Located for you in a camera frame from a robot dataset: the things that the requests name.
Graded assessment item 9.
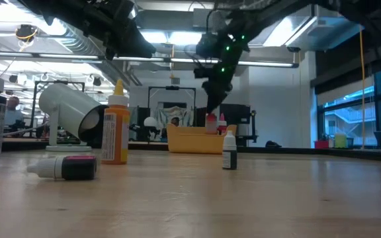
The large yellow food coloring bottle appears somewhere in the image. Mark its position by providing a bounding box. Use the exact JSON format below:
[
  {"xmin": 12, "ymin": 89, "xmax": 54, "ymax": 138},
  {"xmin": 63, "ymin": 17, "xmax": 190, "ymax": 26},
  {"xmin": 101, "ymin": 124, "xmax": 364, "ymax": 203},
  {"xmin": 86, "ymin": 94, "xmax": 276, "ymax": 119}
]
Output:
[{"xmin": 100, "ymin": 79, "xmax": 131, "ymax": 165}]

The green container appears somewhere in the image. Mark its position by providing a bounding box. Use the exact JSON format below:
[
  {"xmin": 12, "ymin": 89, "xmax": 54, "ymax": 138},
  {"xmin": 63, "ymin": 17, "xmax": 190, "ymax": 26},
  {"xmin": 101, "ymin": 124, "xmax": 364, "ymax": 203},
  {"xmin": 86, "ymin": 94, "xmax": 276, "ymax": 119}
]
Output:
[{"xmin": 334, "ymin": 132, "xmax": 348, "ymax": 149}]

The long ceiling light fixture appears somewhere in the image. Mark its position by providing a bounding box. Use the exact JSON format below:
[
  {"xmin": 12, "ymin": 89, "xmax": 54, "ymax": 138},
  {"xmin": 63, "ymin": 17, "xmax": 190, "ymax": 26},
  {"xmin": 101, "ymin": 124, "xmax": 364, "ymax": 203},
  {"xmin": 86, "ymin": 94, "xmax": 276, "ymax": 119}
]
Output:
[{"xmin": 0, "ymin": 50, "xmax": 300, "ymax": 69}]

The white cloth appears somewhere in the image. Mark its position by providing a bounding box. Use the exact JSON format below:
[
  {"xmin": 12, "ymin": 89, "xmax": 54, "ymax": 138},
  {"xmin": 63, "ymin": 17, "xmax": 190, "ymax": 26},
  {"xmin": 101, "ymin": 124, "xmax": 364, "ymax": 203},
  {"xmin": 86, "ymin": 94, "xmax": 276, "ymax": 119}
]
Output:
[{"xmin": 153, "ymin": 105, "xmax": 194, "ymax": 128}]

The black ceiling device yellow cable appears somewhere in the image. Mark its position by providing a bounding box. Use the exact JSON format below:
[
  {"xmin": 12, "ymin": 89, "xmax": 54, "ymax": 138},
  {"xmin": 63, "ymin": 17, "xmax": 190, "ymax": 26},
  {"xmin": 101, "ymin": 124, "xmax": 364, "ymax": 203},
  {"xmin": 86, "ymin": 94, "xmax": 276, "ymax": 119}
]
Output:
[{"xmin": 15, "ymin": 23, "xmax": 40, "ymax": 44}]

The black cabinet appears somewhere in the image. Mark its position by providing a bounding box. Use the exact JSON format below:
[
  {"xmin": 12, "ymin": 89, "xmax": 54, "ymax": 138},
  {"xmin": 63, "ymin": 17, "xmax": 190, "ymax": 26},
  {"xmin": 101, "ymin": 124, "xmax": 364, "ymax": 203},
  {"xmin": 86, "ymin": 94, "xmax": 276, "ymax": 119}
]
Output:
[{"xmin": 129, "ymin": 106, "xmax": 150, "ymax": 141}]

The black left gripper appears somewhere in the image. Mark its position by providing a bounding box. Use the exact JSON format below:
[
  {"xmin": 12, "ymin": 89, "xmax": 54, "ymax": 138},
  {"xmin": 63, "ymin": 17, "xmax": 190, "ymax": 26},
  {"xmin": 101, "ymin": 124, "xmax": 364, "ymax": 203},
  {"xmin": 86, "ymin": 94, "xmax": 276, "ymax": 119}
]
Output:
[{"xmin": 84, "ymin": 0, "xmax": 157, "ymax": 61}]

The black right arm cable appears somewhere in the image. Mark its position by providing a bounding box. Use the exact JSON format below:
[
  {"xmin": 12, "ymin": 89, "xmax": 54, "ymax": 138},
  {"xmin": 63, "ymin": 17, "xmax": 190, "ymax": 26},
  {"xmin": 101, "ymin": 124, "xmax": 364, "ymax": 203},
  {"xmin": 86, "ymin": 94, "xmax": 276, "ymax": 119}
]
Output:
[{"xmin": 205, "ymin": 9, "xmax": 218, "ymax": 34}]

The yellow plastic bin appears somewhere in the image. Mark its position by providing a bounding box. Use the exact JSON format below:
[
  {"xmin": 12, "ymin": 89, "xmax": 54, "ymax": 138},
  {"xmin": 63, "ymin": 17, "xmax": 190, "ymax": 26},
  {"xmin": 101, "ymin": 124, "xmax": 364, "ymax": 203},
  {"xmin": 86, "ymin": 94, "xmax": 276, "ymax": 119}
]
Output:
[{"xmin": 165, "ymin": 124, "xmax": 238, "ymax": 155}]

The large orange food coloring bottle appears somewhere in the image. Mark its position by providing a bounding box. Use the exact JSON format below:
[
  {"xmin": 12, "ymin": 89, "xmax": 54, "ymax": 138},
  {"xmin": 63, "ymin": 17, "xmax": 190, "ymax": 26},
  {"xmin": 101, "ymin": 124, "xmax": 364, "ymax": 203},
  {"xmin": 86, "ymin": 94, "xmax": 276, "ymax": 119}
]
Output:
[{"xmin": 205, "ymin": 112, "xmax": 218, "ymax": 135}]

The black monitor on stand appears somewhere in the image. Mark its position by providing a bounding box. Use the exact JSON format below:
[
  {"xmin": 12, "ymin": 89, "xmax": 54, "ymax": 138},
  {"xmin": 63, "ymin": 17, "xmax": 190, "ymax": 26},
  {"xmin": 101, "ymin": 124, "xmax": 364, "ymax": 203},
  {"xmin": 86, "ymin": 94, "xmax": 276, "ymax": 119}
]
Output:
[{"xmin": 219, "ymin": 102, "xmax": 257, "ymax": 146}]

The white round object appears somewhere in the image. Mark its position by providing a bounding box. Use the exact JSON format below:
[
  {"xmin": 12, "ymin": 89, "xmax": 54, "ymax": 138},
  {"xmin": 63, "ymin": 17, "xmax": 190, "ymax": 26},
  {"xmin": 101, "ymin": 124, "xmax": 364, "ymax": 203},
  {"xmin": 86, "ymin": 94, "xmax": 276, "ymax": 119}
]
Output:
[{"xmin": 143, "ymin": 116, "xmax": 159, "ymax": 129}]

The small black bottle white cap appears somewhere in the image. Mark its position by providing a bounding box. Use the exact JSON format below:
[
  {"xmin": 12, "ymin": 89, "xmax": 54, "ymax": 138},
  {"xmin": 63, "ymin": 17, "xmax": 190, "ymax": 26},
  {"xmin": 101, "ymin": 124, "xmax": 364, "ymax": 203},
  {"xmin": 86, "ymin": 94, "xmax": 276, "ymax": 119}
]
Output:
[{"xmin": 222, "ymin": 130, "xmax": 238, "ymax": 171}]

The small bottle pink label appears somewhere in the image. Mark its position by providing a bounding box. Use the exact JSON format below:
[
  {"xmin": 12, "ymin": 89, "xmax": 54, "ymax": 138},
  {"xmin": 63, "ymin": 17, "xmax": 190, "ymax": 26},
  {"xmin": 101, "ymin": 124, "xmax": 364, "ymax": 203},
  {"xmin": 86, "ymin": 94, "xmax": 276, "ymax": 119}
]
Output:
[{"xmin": 26, "ymin": 155, "xmax": 98, "ymax": 181}]

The large pink food coloring bottle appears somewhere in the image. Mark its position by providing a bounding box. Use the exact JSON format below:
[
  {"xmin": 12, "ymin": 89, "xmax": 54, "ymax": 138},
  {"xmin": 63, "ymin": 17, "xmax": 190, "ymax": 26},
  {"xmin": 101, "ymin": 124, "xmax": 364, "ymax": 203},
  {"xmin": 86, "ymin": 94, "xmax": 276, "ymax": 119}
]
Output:
[{"xmin": 217, "ymin": 112, "xmax": 228, "ymax": 135}]

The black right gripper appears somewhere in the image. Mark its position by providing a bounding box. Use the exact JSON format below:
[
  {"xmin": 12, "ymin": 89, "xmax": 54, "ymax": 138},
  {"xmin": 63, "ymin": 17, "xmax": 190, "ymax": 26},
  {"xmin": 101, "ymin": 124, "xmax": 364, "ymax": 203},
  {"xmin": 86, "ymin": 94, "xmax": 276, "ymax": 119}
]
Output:
[{"xmin": 193, "ymin": 30, "xmax": 249, "ymax": 115}]

